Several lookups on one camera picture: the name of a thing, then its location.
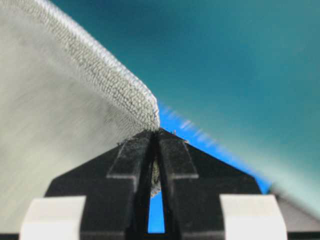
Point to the large grey towel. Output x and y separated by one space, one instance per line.
64 99

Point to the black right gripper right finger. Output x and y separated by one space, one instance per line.
207 199

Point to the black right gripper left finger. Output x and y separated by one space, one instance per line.
96 200

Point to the blue table cover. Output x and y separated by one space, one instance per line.
173 122

